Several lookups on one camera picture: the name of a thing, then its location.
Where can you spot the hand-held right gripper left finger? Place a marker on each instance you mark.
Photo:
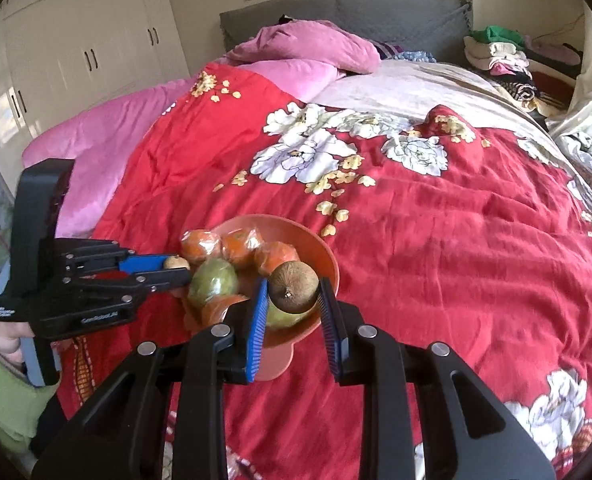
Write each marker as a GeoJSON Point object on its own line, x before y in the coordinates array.
{"type": "Point", "coordinates": [257, 330]}

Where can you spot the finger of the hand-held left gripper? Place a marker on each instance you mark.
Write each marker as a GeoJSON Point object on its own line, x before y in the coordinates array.
{"type": "Point", "coordinates": [146, 262]}
{"type": "Point", "coordinates": [166, 280]}

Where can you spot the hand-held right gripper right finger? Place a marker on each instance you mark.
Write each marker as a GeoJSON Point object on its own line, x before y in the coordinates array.
{"type": "Point", "coordinates": [330, 330]}

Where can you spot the small tan longan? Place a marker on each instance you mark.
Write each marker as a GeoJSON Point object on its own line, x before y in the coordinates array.
{"type": "Point", "coordinates": [176, 262]}

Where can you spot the small orange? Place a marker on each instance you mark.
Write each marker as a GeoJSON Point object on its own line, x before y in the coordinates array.
{"type": "Point", "coordinates": [201, 245]}

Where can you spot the brown kiwi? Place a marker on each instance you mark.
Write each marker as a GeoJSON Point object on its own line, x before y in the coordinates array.
{"type": "Point", "coordinates": [293, 287]}

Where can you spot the large orange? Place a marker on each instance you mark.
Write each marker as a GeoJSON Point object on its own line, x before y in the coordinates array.
{"type": "Point", "coordinates": [276, 257]}
{"type": "Point", "coordinates": [241, 246]}

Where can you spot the salmon pink bowl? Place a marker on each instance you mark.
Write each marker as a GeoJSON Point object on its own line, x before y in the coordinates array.
{"type": "Point", "coordinates": [306, 240]}

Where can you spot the person's left forearm green sleeve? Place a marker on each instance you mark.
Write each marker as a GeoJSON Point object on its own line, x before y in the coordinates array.
{"type": "Point", "coordinates": [1, 400]}

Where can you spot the person's left hand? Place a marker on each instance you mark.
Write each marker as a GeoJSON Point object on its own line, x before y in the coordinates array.
{"type": "Point", "coordinates": [6, 340]}

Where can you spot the green wrapped fruit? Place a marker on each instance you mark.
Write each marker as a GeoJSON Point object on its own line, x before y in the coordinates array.
{"type": "Point", "coordinates": [213, 280]}
{"type": "Point", "coordinates": [286, 320]}

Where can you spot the red floral blanket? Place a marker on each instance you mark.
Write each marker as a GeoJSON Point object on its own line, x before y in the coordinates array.
{"type": "Point", "coordinates": [425, 260]}

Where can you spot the pink quilt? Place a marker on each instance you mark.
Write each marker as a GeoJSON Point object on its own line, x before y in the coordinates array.
{"type": "Point", "coordinates": [101, 135]}

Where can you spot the white wardrobe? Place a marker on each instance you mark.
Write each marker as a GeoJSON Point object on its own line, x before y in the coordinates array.
{"type": "Point", "coordinates": [76, 35]}

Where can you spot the beige bed sheet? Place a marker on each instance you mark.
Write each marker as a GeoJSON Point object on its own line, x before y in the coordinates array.
{"type": "Point", "coordinates": [400, 85]}

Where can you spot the pink pillow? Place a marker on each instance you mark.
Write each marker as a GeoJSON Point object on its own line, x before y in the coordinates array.
{"type": "Point", "coordinates": [306, 45]}

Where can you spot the patterned blue cloth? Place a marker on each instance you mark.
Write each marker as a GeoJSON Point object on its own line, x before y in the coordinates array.
{"type": "Point", "coordinates": [405, 54]}

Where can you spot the grey headboard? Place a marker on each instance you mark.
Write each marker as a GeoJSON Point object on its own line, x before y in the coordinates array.
{"type": "Point", "coordinates": [375, 15]}

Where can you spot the pile of folded clothes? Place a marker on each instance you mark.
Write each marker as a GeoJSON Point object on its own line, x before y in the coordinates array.
{"type": "Point", "coordinates": [500, 55]}

